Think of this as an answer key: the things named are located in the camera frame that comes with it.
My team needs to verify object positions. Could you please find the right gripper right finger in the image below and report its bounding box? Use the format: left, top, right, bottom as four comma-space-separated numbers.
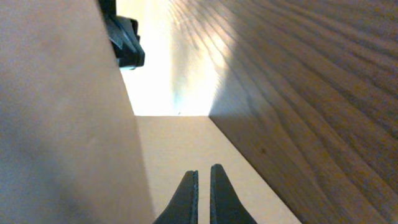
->
210, 164, 256, 224

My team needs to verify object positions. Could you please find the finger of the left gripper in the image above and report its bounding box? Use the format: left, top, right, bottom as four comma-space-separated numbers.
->
98, 0, 146, 69

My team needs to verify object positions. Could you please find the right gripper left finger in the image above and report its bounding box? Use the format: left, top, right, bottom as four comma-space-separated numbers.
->
154, 170, 198, 224

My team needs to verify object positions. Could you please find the cardboard box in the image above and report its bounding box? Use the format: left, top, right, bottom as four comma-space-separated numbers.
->
1, 1, 298, 223

